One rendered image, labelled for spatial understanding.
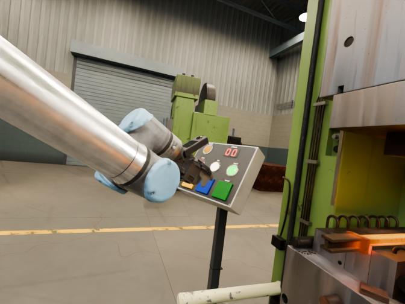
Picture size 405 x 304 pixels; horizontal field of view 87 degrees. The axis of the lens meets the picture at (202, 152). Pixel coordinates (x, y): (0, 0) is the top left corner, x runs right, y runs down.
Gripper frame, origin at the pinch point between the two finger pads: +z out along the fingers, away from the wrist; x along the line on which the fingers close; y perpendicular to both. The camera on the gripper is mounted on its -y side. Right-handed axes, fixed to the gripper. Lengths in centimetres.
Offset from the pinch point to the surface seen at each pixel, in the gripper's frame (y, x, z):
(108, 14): -452, -742, -47
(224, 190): 0.7, 0.0, 10.3
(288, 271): 16.6, 29.9, 15.7
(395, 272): 7, 52, 7
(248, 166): -11.7, 4.9, 11.4
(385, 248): 2, 50, 11
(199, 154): -13.7, -25.3, 11.1
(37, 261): 107, -170, 27
